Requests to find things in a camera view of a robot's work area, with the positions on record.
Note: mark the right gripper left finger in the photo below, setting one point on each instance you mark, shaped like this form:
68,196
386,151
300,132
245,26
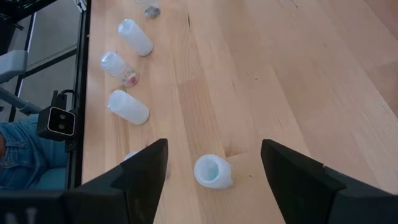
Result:
140,183

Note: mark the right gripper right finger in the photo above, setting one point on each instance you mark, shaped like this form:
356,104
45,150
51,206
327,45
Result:
298,183

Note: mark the translucent white bottle blue contents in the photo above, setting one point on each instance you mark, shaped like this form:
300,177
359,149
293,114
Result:
213,171

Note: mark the translucent white plastic bottle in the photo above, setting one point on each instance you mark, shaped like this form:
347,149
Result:
129,107
135,37

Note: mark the clear bottle with red pills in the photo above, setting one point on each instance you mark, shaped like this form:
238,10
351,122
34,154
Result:
119,70

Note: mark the person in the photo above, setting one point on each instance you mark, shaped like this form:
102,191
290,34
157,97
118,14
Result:
31,149

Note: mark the clear bottle with grey pills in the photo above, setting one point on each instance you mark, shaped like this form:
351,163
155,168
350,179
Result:
150,9

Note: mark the black equipment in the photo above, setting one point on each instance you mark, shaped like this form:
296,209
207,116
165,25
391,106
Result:
12,31

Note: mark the black table-level camera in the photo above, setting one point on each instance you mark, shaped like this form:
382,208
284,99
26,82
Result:
60,123

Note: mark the black table edge frame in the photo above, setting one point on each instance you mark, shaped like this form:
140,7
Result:
81,77

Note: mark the black stand frame bar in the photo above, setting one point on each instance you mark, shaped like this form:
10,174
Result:
49,62

